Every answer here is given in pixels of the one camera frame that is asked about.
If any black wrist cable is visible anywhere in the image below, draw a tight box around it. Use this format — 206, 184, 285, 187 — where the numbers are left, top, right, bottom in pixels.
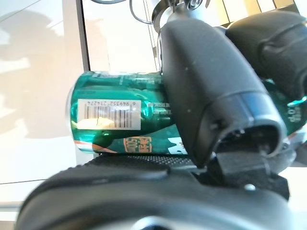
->
129, 0, 154, 24

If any green soda can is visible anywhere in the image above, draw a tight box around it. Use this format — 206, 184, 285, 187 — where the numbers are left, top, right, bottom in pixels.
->
64, 70, 307, 155

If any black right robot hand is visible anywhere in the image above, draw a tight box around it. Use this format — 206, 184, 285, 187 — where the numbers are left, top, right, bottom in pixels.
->
16, 11, 307, 230

